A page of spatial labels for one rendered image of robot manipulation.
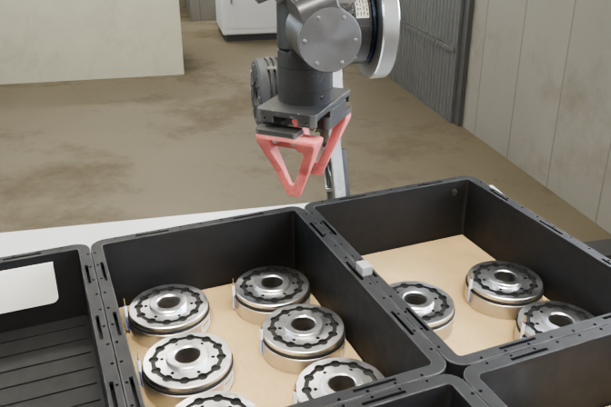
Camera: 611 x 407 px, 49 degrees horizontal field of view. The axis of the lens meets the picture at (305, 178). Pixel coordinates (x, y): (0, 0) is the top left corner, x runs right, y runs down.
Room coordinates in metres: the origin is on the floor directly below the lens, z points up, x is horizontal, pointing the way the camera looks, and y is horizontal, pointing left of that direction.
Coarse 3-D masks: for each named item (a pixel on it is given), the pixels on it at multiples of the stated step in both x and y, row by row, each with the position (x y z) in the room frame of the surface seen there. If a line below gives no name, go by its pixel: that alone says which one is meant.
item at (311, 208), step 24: (384, 192) 0.93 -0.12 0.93; (408, 192) 0.94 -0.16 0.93; (312, 216) 0.85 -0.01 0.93; (528, 216) 0.85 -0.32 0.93; (336, 240) 0.78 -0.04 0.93; (576, 240) 0.78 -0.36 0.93; (600, 264) 0.72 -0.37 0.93; (384, 288) 0.66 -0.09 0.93; (408, 312) 0.62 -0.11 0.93; (432, 336) 0.57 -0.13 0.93; (528, 336) 0.57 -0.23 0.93; (552, 336) 0.57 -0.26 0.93; (456, 360) 0.53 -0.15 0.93; (480, 360) 0.53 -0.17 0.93
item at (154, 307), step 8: (160, 296) 0.74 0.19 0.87; (168, 296) 0.74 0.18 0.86; (176, 296) 0.74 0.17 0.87; (184, 296) 0.74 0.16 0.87; (152, 304) 0.72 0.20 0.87; (184, 304) 0.72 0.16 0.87; (152, 312) 0.71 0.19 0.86; (160, 312) 0.70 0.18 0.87; (168, 312) 0.70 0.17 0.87; (176, 312) 0.71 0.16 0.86
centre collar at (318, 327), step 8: (288, 320) 0.69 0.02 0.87; (296, 320) 0.69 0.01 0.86; (304, 320) 0.69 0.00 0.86; (312, 320) 0.69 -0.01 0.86; (320, 320) 0.69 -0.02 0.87; (288, 328) 0.67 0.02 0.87; (320, 328) 0.67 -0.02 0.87; (296, 336) 0.66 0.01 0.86; (304, 336) 0.66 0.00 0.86; (312, 336) 0.66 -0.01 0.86
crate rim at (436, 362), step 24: (240, 216) 0.85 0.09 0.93; (264, 216) 0.85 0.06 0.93; (120, 240) 0.78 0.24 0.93; (144, 240) 0.79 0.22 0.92; (96, 264) 0.71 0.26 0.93; (384, 312) 0.62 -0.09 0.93; (120, 336) 0.57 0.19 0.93; (408, 336) 0.57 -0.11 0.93; (120, 360) 0.53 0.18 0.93; (432, 360) 0.53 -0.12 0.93; (384, 384) 0.49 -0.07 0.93
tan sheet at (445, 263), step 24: (456, 240) 0.96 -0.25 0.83; (384, 264) 0.88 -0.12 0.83; (408, 264) 0.88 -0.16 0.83; (432, 264) 0.88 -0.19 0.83; (456, 264) 0.88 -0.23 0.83; (456, 288) 0.82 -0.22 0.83; (456, 312) 0.76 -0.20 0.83; (456, 336) 0.70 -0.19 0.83; (480, 336) 0.70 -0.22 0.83; (504, 336) 0.70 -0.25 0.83
